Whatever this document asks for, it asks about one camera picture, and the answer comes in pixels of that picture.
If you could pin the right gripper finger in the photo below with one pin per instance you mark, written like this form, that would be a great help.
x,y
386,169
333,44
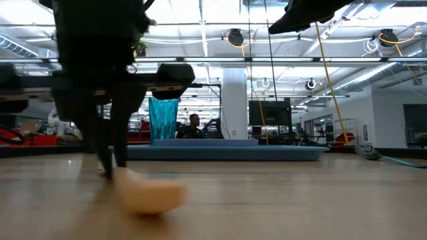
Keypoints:
x,y
287,25

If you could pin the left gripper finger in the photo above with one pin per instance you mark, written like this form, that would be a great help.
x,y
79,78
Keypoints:
x,y
120,133
98,143

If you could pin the teal faceted cup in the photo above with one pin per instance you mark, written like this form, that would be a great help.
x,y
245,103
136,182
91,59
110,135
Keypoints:
x,y
163,120

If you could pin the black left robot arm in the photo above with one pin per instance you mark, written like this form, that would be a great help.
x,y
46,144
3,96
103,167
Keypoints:
x,y
96,26

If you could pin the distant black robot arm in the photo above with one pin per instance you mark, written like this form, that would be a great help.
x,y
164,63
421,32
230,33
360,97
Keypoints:
x,y
213,128

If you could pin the blue plastic tray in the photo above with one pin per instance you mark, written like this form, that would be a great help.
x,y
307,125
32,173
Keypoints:
x,y
227,153

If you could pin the red crate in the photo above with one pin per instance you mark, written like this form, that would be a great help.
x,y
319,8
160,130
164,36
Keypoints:
x,y
44,140

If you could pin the person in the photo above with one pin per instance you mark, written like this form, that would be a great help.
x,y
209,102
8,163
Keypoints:
x,y
191,128

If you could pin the white pillar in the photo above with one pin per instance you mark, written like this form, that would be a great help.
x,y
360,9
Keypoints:
x,y
234,103

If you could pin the red chair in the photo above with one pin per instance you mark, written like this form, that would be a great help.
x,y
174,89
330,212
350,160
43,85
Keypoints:
x,y
345,137

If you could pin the black wall screen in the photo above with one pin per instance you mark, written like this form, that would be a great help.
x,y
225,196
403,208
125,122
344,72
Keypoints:
x,y
270,113

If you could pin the black camera rig frame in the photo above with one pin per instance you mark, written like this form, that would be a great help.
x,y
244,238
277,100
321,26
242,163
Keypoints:
x,y
218,106

